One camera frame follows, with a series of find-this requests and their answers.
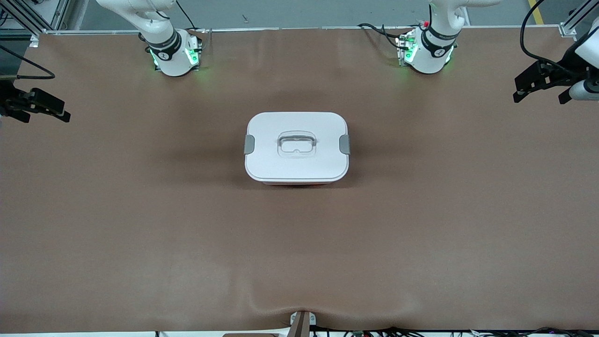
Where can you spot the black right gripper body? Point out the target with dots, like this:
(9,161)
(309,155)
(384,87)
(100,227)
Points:
(10,102)

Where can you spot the white box lid grey clips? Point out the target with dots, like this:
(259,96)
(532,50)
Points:
(281,166)

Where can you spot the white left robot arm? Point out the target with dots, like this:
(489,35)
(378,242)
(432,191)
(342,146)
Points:
(435,51)

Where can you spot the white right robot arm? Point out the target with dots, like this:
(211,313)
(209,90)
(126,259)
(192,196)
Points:
(173,56)

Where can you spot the pink translucent plastic box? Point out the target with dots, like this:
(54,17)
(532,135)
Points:
(295,184)

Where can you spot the brown table mat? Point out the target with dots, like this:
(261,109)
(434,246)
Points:
(299,243)

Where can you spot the aluminium frame post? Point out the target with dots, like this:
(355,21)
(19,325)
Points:
(580,13)

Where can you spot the aluminium frame struts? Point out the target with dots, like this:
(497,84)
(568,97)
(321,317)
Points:
(23,18)

